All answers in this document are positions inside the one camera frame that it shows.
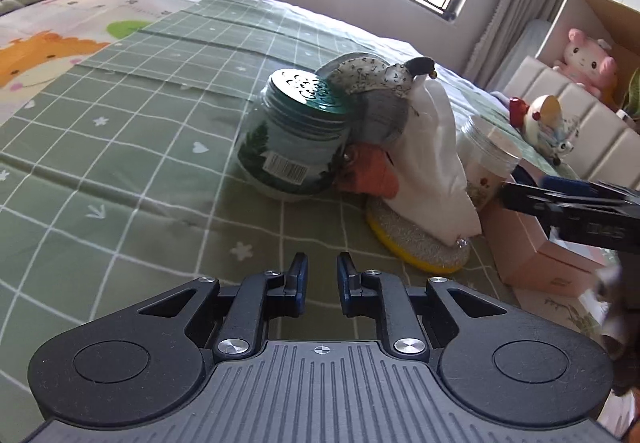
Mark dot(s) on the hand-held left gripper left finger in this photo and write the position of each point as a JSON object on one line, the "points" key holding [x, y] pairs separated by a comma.
{"points": [[300, 280]]}

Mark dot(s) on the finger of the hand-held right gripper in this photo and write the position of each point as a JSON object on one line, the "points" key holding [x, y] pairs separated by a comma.
{"points": [[565, 184], [525, 203]]}

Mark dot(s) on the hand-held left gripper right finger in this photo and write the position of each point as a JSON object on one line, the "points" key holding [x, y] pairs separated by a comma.
{"points": [[344, 283]]}

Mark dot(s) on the pink cardboard box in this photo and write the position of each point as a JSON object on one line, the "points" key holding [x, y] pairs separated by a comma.
{"points": [[530, 248]]}

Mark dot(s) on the round glitter yellow sponge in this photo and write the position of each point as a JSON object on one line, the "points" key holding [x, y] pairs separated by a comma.
{"points": [[415, 243]]}

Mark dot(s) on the grey patterned fabric hat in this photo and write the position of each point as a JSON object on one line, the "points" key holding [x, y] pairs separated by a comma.
{"points": [[380, 115]]}

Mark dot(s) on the clear floral plastic jar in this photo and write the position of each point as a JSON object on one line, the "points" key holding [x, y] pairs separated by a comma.
{"points": [[487, 163]]}

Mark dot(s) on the padded beige headboard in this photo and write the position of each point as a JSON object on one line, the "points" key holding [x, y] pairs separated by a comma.
{"points": [[595, 133]]}

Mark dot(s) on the red toy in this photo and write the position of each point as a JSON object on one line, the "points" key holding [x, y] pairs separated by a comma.
{"points": [[515, 110]]}

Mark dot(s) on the green plant leaf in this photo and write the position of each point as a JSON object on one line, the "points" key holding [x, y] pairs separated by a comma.
{"points": [[632, 90]]}

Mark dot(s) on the pink plush doll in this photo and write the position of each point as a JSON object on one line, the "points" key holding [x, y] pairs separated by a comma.
{"points": [[585, 58]]}

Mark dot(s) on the green lid glass jar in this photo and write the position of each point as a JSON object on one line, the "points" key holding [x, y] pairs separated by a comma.
{"points": [[295, 143]]}

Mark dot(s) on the brown cardboard box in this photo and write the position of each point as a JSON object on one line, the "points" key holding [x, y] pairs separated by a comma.
{"points": [[595, 18]]}

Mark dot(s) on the green grid printed blanket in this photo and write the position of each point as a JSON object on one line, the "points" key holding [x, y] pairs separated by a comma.
{"points": [[150, 148]]}

